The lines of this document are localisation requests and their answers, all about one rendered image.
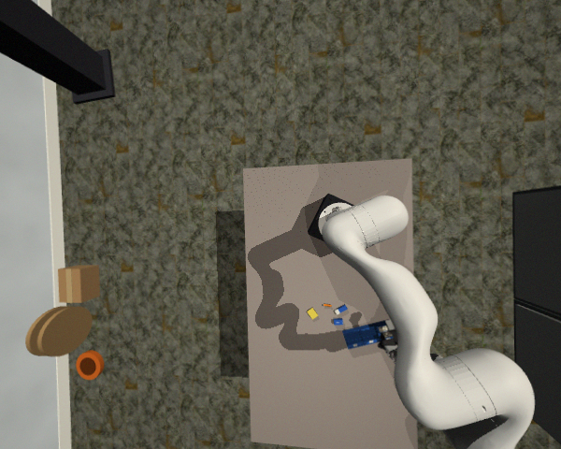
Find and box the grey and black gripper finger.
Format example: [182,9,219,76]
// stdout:
[378,333,386,350]

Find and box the blue and white eraser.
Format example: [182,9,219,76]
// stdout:
[335,305,348,315]

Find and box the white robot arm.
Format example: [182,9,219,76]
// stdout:
[318,196,535,449]

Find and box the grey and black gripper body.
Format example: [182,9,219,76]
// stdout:
[382,338,397,361]

